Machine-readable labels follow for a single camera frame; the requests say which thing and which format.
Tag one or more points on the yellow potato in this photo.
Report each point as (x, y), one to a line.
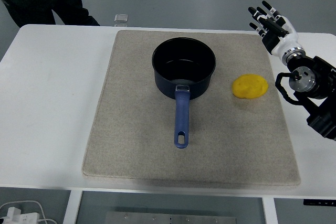
(250, 86)

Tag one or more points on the beige fabric mat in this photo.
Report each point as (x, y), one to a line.
(191, 129)

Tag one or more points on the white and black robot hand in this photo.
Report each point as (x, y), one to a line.
(284, 41)

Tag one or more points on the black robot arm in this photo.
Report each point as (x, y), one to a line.
(315, 82)

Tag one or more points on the white power adapter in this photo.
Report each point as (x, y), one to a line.
(17, 216)

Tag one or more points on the white table leg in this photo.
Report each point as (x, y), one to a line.
(270, 211)
(72, 207)

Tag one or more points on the black table control panel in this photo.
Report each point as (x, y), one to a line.
(319, 202)

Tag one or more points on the small clear plastic box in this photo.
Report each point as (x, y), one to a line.
(121, 19)

